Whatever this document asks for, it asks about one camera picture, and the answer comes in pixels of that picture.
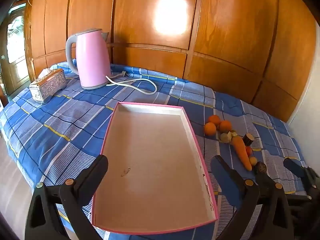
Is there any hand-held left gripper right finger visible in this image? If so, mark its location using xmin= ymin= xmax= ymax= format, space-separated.
xmin=211 ymin=155 xmax=292 ymax=240

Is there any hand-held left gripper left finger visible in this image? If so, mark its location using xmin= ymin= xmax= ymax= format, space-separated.
xmin=25 ymin=154 xmax=109 ymax=240

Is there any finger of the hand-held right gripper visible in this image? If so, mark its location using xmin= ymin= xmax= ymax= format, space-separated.
xmin=255 ymin=172 xmax=278 ymax=188
xmin=283 ymin=157 xmax=320 ymax=198

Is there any orange carrot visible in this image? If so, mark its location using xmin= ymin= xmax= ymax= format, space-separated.
xmin=229 ymin=136 xmax=252 ymax=171

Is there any pink-rimmed cardboard tray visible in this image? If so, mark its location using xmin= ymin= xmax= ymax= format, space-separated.
xmin=91 ymin=102 xmax=218 ymax=235

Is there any blue plaid blanket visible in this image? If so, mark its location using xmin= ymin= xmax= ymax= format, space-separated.
xmin=0 ymin=60 xmax=309 ymax=240

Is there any silver embossed tissue box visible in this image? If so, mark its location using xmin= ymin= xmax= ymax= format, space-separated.
xmin=29 ymin=68 xmax=67 ymax=105

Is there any pink electric kettle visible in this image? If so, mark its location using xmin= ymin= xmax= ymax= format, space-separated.
xmin=66 ymin=29 xmax=112 ymax=90

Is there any wooden panelled wardrobe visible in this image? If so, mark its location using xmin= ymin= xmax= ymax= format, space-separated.
xmin=24 ymin=0 xmax=317 ymax=123

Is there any wooden framed glass door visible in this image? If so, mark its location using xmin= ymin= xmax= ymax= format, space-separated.
xmin=0 ymin=0 xmax=30 ymax=98

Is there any white kettle power cord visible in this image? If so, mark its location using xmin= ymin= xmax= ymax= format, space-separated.
xmin=106 ymin=71 xmax=158 ymax=95

